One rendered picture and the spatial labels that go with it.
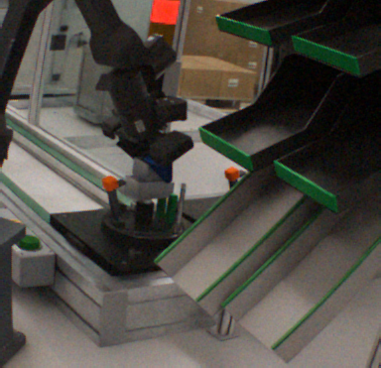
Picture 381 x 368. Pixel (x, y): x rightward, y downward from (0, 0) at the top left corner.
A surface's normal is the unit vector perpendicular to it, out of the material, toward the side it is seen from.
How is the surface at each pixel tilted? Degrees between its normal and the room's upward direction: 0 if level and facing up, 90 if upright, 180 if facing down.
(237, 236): 45
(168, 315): 90
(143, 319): 90
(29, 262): 90
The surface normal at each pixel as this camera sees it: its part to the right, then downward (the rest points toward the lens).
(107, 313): 0.59, 0.31
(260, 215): -0.52, -0.67
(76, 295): -0.79, 0.07
